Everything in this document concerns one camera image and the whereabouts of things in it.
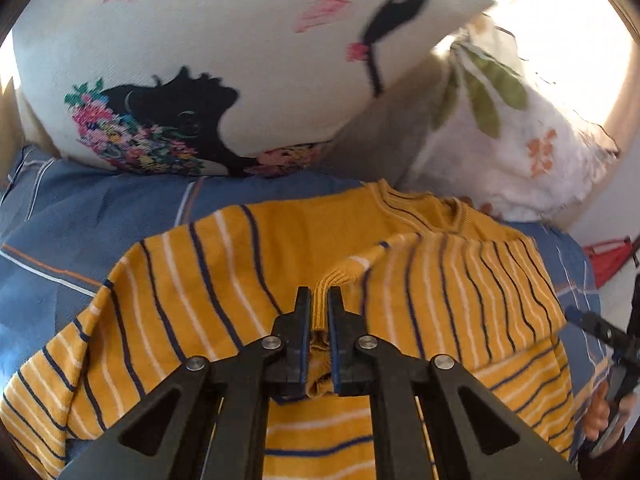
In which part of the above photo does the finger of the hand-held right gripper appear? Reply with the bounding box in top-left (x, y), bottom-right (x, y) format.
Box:
top-left (566, 308), bottom-right (617, 345)

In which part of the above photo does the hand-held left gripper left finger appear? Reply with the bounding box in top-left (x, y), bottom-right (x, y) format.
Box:
top-left (57, 287), bottom-right (313, 480)

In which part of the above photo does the red object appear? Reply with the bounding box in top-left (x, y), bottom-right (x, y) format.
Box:
top-left (581, 236), bottom-right (640, 282)

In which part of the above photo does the blue plaid bed sheet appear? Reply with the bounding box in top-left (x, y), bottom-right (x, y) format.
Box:
top-left (0, 145), bottom-right (608, 480)

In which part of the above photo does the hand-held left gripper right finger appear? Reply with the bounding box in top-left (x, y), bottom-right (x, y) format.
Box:
top-left (327, 287), bottom-right (584, 480)

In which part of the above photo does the yellow striped shirt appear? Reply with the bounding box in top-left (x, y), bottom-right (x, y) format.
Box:
top-left (0, 180), bottom-right (576, 480)

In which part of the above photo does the white cat print pillow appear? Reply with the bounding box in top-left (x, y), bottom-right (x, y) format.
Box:
top-left (12, 0), bottom-right (496, 178)

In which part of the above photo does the person's right hand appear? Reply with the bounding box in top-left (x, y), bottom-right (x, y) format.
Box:
top-left (584, 379), bottom-right (614, 454)

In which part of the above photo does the white leaf print pillow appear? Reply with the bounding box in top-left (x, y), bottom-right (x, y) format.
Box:
top-left (400, 15), bottom-right (621, 223)

